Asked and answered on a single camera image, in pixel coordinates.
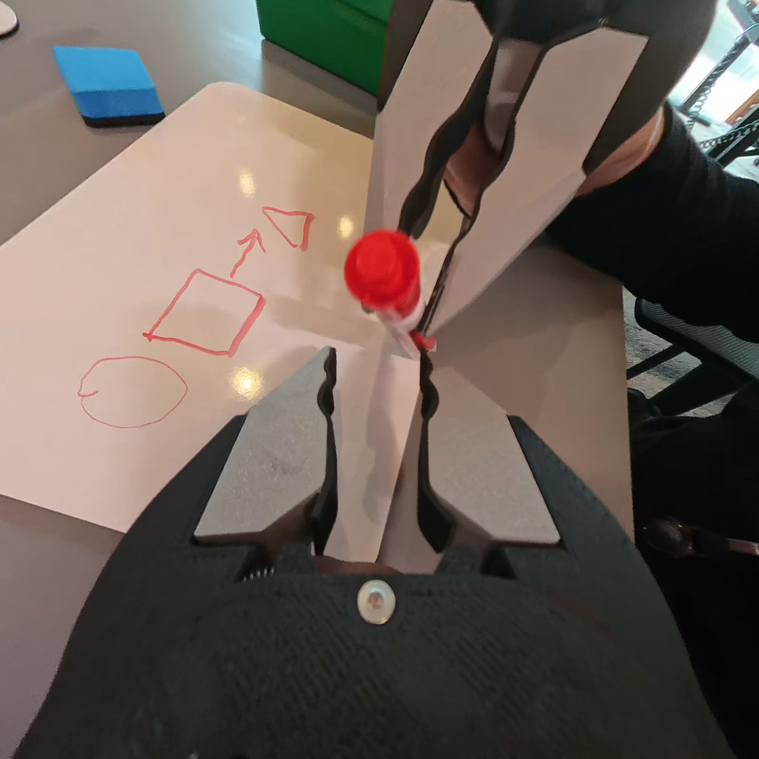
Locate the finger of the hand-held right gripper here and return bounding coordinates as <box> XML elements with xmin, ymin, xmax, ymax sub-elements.
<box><xmin>422</xmin><ymin>26</ymin><xmax>650</xmax><ymax>338</ymax></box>
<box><xmin>364</xmin><ymin>0</ymin><xmax>496</xmax><ymax>241</ymax></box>

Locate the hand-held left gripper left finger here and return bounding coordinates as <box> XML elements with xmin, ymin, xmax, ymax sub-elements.
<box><xmin>194</xmin><ymin>347</ymin><xmax>340</xmax><ymax>556</ymax></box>

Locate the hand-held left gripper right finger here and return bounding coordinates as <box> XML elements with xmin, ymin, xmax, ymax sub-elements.
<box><xmin>417</xmin><ymin>350</ymin><xmax>562</xmax><ymax>556</ymax></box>

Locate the red whiteboard marker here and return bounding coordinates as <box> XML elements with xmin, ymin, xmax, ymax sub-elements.
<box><xmin>376</xmin><ymin>299</ymin><xmax>438</xmax><ymax>361</ymax></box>

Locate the red marker cap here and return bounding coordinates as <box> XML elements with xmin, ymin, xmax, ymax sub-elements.
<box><xmin>344</xmin><ymin>230</ymin><xmax>422</xmax><ymax>316</ymax></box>

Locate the white whiteboard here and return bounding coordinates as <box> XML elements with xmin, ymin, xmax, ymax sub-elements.
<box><xmin>0</xmin><ymin>82</ymin><xmax>470</xmax><ymax>562</ymax></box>

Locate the blue whiteboard eraser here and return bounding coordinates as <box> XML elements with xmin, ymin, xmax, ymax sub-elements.
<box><xmin>53</xmin><ymin>46</ymin><xmax>167</xmax><ymax>129</ymax></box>

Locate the person's right forearm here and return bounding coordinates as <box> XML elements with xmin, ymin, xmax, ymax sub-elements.
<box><xmin>546</xmin><ymin>104</ymin><xmax>759</xmax><ymax>343</ymax></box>

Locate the person's right hand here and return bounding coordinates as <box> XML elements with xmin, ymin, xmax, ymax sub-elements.
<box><xmin>444</xmin><ymin>110</ymin><xmax>666</xmax><ymax>219</ymax></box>

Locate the green plastic bin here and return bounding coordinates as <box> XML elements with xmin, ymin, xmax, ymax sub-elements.
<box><xmin>256</xmin><ymin>0</ymin><xmax>390</xmax><ymax>97</ymax></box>

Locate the person's dark clothing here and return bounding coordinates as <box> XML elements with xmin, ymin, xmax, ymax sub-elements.
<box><xmin>627</xmin><ymin>385</ymin><xmax>759</xmax><ymax>759</ymax></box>

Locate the black mesh office chair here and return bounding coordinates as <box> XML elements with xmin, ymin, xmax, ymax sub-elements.
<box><xmin>625</xmin><ymin>296</ymin><xmax>759</xmax><ymax>417</ymax></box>

